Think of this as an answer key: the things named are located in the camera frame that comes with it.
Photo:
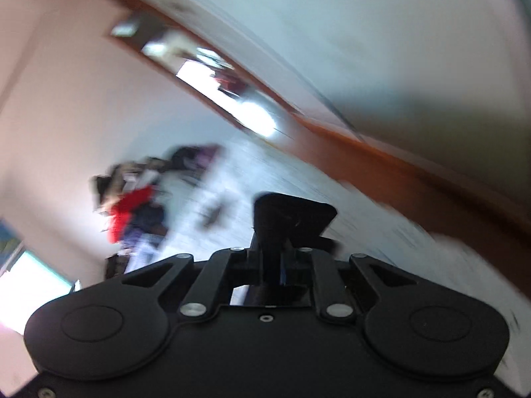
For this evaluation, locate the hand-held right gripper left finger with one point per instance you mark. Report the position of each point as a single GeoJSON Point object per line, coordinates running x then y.
{"type": "Point", "coordinates": [255, 266]}

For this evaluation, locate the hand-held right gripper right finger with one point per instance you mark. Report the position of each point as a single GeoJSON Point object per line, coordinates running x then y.
{"type": "Point", "coordinates": [295, 269]}

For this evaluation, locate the black pants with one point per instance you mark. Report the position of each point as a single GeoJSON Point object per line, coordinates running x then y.
{"type": "Point", "coordinates": [290, 215]}

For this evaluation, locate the white printed bedspread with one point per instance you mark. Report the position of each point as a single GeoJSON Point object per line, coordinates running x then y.
{"type": "Point", "coordinates": [373, 236]}

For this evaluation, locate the dark navy jacket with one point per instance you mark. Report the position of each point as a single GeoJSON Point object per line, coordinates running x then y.
{"type": "Point", "coordinates": [147, 217]}

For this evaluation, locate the pink plastic bag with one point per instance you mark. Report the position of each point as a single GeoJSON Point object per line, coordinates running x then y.
{"type": "Point", "coordinates": [209, 153]}

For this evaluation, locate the black bag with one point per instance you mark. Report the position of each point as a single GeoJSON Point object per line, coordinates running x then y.
{"type": "Point", "coordinates": [184, 156]}

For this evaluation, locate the red jacket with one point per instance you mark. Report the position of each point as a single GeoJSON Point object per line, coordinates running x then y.
{"type": "Point", "coordinates": [128, 211]}

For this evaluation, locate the window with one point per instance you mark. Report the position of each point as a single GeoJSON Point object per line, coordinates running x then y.
{"type": "Point", "coordinates": [25, 271]}

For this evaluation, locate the brown wooden door frame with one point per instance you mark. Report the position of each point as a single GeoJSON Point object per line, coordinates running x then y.
{"type": "Point", "coordinates": [332, 132]}

